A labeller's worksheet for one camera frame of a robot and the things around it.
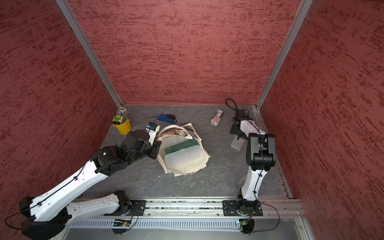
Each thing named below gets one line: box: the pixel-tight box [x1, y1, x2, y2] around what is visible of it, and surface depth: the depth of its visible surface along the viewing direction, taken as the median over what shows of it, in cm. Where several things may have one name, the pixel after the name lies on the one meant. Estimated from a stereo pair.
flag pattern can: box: [210, 109, 225, 127], surface depth 112 cm
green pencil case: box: [164, 139, 199, 155], surface depth 86 cm
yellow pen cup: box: [111, 107, 133, 135], surface depth 100 cm
